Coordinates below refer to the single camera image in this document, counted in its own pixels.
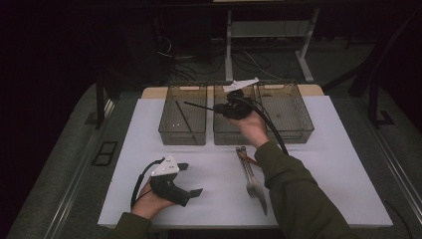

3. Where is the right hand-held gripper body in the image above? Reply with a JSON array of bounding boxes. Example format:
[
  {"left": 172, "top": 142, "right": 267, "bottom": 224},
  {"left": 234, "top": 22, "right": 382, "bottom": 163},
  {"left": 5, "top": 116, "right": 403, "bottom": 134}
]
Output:
[{"left": 221, "top": 77, "right": 261, "bottom": 120}]

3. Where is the person's left hand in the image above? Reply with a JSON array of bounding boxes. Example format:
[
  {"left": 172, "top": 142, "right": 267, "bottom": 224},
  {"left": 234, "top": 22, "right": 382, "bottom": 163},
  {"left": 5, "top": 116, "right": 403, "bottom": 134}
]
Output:
[{"left": 130, "top": 181, "right": 177, "bottom": 221}]

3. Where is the white metal stand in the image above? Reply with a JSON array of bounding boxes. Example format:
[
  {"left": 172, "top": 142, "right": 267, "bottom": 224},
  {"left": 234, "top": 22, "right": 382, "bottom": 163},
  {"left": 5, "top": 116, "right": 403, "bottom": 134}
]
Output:
[{"left": 225, "top": 9, "right": 320, "bottom": 84}]

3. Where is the tangle of floor cables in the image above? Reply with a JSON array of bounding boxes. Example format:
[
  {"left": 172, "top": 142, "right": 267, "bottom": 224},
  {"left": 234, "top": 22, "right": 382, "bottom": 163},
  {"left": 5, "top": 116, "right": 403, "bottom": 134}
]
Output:
[{"left": 153, "top": 19, "right": 300, "bottom": 84}]

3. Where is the grey transparent plastic bin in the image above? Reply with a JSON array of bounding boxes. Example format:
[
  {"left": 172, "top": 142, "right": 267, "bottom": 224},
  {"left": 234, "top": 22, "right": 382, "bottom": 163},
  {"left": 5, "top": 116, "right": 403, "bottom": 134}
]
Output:
[
  {"left": 212, "top": 83, "right": 263, "bottom": 146},
  {"left": 257, "top": 82, "right": 316, "bottom": 144},
  {"left": 158, "top": 84, "right": 208, "bottom": 146}
]

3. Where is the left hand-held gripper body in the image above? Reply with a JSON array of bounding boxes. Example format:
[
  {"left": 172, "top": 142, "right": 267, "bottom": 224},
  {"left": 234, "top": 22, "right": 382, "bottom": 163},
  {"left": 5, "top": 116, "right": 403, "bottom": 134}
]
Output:
[{"left": 148, "top": 154, "right": 192, "bottom": 208}]

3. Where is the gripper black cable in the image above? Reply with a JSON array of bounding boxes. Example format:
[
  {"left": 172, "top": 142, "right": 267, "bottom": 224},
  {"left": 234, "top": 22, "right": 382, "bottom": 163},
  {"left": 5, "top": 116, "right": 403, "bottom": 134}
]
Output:
[
  {"left": 232, "top": 89, "right": 290, "bottom": 156},
  {"left": 129, "top": 157, "right": 166, "bottom": 210}
]

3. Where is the black chopstick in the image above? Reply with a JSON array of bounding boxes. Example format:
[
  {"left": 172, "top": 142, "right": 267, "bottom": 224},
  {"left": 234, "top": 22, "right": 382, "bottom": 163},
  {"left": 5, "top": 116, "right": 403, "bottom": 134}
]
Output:
[
  {"left": 183, "top": 101, "right": 217, "bottom": 112},
  {"left": 174, "top": 100, "right": 194, "bottom": 134}
]

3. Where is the black metal stand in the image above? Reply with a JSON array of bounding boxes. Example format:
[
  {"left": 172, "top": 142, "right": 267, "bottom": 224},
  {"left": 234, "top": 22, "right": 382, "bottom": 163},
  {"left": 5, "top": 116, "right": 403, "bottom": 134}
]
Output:
[
  {"left": 321, "top": 9, "right": 422, "bottom": 128},
  {"left": 85, "top": 73, "right": 113, "bottom": 130}
]

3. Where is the brown wooden spoon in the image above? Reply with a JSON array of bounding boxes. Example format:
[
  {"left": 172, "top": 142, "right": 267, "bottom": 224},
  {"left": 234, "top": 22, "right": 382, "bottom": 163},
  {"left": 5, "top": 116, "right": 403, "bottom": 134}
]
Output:
[{"left": 238, "top": 150, "right": 263, "bottom": 167}]

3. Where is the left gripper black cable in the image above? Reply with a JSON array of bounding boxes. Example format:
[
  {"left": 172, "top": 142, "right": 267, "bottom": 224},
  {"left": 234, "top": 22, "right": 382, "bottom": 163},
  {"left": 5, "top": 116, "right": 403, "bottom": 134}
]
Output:
[{"left": 129, "top": 157, "right": 166, "bottom": 210}]

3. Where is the metal fork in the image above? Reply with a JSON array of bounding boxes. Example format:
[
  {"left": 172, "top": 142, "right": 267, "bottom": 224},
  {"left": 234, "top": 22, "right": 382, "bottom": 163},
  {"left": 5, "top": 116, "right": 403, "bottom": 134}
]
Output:
[{"left": 236, "top": 146, "right": 259, "bottom": 199}]

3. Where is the metal floor rail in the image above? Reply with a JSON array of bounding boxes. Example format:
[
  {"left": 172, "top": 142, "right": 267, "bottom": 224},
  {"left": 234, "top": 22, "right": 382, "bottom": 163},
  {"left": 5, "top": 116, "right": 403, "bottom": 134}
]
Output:
[
  {"left": 43, "top": 99, "right": 115, "bottom": 239},
  {"left": 371, "top": 130, "right": 422, "bottom": 213}
]

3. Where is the person's right hand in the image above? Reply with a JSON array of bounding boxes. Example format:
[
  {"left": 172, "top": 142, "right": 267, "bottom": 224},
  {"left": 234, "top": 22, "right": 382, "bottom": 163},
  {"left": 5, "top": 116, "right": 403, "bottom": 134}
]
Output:
[{"left": 228, "top": 111, "right": 271, "bottom": 149}]

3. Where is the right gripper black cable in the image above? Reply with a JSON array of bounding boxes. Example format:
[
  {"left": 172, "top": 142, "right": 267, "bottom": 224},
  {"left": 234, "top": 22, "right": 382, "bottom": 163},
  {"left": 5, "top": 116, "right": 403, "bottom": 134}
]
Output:
[{"left": 232, "top": 89, "right": 290, "bottom": 156}]

